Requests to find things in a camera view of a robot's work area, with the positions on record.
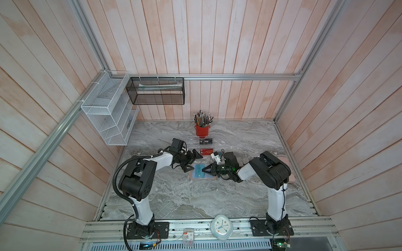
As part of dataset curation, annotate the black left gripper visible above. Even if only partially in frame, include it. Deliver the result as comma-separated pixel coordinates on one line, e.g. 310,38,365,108
177,149,203,173

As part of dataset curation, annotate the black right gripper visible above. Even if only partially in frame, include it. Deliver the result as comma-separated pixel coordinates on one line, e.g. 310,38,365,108
202,161,231,177

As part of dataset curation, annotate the pink card holder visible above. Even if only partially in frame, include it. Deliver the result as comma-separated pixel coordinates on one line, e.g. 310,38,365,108
189,163,217,181

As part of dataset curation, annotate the teal credit card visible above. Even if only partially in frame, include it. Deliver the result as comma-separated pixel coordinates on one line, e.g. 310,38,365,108
193,164,205,179

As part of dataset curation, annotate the red credit card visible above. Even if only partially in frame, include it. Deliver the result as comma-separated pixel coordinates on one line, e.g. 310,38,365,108
200,148,214,156

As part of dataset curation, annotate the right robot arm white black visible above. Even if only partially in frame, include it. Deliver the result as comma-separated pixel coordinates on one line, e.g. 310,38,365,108
202,151,292,223

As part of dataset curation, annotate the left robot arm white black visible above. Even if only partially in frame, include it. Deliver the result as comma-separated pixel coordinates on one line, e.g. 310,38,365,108
112,138,203,226

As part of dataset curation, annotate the clear acrylic organizer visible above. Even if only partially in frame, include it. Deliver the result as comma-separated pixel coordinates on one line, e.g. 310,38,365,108
184,136,215,153

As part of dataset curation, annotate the red pencil cup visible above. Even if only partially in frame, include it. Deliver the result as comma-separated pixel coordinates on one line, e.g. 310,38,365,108
195,124,209,138

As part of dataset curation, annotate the bundle of coloured pencils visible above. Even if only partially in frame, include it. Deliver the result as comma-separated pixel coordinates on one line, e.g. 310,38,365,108
193,110,214,128

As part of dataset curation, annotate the white analog clock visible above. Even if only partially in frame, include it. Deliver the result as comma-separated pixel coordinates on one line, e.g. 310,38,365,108
210,214,233,241

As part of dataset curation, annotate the small red white box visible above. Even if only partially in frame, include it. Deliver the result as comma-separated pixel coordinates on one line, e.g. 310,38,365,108
183,228,195,248

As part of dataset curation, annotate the pink case on table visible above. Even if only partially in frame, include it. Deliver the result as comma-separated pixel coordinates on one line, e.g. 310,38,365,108
278,156,296,183

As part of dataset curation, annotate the left blue circuit board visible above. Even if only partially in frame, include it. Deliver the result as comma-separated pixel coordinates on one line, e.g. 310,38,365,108
139,242,157,250

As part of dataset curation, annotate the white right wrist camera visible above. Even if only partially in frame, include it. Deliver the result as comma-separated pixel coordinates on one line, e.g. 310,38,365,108
210,152,222,165

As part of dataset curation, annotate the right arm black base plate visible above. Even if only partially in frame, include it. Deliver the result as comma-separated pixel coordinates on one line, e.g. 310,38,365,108
249,218,294,236

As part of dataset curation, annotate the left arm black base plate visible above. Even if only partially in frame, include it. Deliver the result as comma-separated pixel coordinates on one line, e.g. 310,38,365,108
126,221,170,239

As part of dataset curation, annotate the black corrugated cable hose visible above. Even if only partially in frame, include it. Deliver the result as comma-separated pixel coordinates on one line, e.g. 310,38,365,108
112,152,164,251

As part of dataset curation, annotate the black wire mesh basket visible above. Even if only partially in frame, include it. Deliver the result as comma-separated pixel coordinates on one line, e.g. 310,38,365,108
126,77,185,105

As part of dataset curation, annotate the white wire mesh shelf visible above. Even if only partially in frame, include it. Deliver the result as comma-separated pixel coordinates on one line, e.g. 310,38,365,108
81,71,139,146

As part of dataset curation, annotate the aluminium frame rail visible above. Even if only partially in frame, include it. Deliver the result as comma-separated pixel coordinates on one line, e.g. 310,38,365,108
127,73,301,81

